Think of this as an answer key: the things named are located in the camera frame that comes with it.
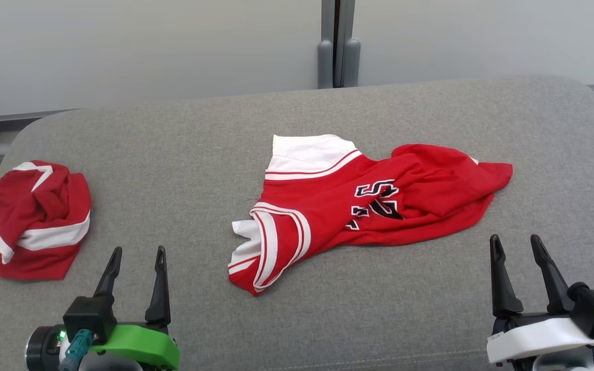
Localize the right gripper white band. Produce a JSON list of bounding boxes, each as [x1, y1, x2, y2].
[[486, 234, 594, 364]]

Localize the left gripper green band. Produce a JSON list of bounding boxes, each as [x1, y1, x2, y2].
[[90, 245, 180, 371]]

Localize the red shorts with white stripe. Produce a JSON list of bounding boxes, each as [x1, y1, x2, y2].
[[0, 160, 93, 281]]

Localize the red jersey with white sleeves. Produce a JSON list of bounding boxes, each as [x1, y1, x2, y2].
[[227, 134, 514, 297]]

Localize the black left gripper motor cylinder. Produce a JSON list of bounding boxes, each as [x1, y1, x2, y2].
[[25, 326, 65, 371]]

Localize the grey fabric sofa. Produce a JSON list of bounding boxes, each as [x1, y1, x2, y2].
[[0, 75, 594, 371]]

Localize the teal left camera cable plug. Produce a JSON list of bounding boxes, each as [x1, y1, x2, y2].
[[59, 329, 94, 371]]

